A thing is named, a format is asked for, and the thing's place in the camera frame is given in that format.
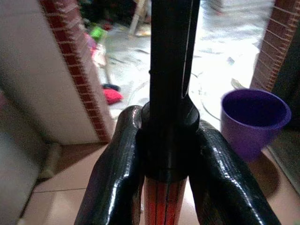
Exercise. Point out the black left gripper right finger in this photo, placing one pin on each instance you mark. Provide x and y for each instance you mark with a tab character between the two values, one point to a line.
225	178

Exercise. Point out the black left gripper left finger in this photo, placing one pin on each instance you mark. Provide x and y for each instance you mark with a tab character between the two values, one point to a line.
114	168

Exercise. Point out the purple plastic bucket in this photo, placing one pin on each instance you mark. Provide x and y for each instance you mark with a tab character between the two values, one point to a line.
248	131

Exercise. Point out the red broom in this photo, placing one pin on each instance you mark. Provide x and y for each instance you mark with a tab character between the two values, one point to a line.
113	95

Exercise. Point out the pink bag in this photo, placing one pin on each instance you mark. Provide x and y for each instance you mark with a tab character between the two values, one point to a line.
92	45

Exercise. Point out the green plastic item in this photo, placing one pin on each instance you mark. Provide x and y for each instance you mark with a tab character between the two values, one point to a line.
98	32

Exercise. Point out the pale wooden stick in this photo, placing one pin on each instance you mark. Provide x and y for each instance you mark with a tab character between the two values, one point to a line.
136	18

